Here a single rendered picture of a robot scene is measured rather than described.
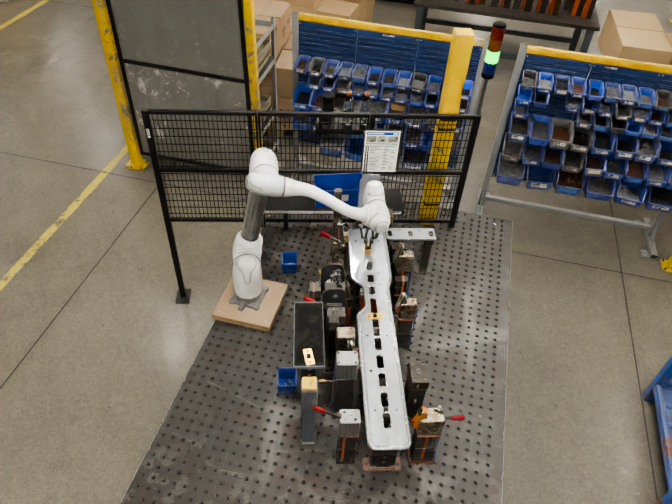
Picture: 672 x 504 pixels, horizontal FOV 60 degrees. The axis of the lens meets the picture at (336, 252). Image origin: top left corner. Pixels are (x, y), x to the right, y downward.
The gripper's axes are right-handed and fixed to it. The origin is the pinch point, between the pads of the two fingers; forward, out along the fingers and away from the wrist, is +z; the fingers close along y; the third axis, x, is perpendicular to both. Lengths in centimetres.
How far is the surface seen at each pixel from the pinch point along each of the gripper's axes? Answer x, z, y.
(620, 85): 136, -26, 189
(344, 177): 51, -6, -11
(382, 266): -11.6, 6.4, 7.4
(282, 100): 269, 66, -55
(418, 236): 12.8, 6.6, 30.8
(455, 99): 58, -56, 49
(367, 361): -74, 6, -6
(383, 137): 54, -33, 11
